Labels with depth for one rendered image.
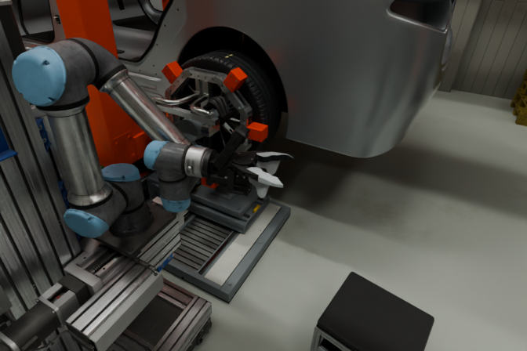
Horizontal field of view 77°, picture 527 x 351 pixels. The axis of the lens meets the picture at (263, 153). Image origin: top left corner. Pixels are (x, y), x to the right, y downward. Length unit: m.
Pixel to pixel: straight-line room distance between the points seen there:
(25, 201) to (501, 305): 2.34
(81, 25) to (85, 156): 0.98
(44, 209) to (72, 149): 0.32
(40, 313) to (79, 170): 0.44
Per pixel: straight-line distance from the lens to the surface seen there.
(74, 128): 0.93
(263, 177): 0.71
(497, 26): 5.67
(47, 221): 1.24
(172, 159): 0.81
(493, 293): 2.50
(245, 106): 1.71
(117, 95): 0.97
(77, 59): 0.90
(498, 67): 5.79
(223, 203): 2.24
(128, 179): 1.12
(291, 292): 2.07
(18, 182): 1.14
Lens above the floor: 1.66
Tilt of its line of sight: 31 degrees down
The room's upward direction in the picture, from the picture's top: 2 degrees clockwise
